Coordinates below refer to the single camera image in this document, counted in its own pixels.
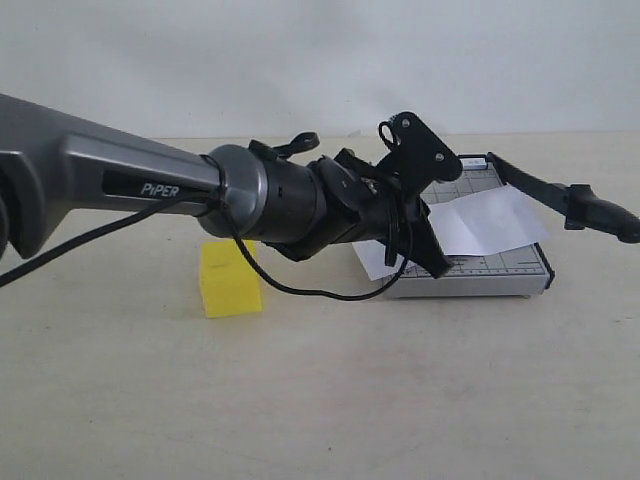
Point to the white paper sheet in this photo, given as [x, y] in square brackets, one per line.
[488, 222]

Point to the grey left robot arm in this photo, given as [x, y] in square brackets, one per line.
[53, 163]

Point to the grey paper cutter base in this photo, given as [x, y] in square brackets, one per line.
[522, 272]

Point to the yellow foam cube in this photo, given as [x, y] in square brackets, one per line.
[228, 284]

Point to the black cutter blade arm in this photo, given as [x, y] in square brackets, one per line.
[577, 203]

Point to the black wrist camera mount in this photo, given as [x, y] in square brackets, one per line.
[417, 157]

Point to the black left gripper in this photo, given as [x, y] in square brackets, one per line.
[362, 203]

